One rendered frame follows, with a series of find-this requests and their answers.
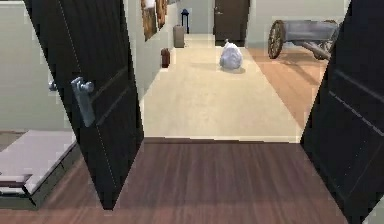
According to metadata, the small dark red container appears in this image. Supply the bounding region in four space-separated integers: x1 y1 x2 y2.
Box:
160 47 171 69

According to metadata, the white tied rubbish bag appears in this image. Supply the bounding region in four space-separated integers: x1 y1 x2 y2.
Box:
219 38 244 71

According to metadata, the grey bin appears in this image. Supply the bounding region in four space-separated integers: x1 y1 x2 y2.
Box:
172 24 186 49

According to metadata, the dark blue stool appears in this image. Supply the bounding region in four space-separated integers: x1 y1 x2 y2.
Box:
180 8 191 35

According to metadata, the dark brown hallway door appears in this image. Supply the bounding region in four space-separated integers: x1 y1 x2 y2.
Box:
213 0 251 43

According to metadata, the dark brown room door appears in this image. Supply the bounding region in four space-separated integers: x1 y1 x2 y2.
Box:
22 0 145 211

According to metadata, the grey wooden cart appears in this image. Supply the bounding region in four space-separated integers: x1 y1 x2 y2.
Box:
267 19 341 61

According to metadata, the dark brown panelled door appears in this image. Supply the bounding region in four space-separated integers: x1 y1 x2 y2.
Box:
300 0 384 224

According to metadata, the framed brown wall picture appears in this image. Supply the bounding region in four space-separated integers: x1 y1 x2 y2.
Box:
140 0 158 42
155 0 169 30

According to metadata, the grey door handle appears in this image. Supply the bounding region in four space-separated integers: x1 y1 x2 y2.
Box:
70 76 96 128

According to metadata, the white bed with wood frame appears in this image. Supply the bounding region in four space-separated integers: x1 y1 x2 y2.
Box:
0 129 81 211

